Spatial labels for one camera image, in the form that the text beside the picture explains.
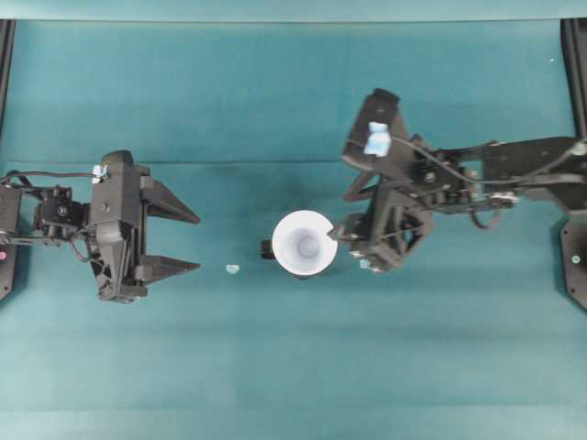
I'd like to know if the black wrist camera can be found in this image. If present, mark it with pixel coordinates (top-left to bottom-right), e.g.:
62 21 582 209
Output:
101 149 134 167
342 88 415 180

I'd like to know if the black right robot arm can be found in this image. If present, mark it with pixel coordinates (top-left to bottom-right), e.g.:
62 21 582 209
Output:
328 136 586 273

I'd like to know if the white paper cup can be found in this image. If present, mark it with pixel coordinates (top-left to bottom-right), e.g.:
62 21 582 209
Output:
271 210 338 279

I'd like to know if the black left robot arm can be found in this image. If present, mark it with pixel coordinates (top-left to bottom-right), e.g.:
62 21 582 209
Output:
1 161 200 303

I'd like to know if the black cup holder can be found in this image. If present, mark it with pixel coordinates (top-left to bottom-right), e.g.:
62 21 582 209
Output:
260 232 338 280

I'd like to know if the black left frame rail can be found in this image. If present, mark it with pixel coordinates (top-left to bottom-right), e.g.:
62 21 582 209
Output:
0 19 17 127

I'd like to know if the black frame rail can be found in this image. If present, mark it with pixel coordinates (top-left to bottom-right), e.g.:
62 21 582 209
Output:
0 19 17 127
560 17 586 138

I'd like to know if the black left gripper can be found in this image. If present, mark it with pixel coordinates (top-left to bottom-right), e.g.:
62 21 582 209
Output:
88 162 200 303

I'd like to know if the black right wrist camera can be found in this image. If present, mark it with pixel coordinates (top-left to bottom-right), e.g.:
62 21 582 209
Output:
342 88 415 180

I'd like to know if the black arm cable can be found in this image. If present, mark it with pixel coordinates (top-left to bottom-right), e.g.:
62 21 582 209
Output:
0 170 95 189
389 135 587 187

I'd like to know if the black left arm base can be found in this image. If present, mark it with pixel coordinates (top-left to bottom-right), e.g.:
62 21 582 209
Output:
0 245 17 301

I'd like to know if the left blue tape marker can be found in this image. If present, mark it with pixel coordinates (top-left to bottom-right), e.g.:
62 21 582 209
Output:
226 264 240 274

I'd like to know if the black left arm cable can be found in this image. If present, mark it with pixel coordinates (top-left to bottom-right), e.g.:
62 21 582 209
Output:
0 170 95 189

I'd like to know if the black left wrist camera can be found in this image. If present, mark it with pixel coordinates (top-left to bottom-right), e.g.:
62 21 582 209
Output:
101 149 134 167

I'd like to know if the black right frame rail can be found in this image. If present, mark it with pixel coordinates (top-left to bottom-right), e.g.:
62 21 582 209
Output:
560 17 586 138

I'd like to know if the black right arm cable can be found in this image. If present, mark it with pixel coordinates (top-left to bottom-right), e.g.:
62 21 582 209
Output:
389 135 587 187

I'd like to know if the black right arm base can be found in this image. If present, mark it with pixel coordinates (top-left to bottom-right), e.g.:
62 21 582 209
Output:
559 218 586 311

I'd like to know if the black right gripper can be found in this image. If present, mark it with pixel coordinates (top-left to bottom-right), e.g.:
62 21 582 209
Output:
327 170 433 273

